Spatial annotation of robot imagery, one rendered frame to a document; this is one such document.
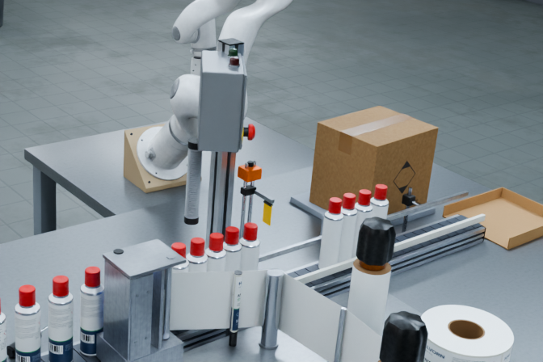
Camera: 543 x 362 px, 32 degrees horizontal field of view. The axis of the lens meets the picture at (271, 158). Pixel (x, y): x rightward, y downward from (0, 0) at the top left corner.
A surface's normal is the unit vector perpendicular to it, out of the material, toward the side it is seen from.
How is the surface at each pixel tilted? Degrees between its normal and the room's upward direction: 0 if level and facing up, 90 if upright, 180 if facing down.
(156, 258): 0
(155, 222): 0
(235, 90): 90
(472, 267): 0
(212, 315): 90
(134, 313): 90
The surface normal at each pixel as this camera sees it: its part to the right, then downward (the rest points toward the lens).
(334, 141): -0.71, 0.21
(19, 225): 0.08, -0.92
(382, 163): 0.70, 0.33
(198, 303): 0.18, 0.39
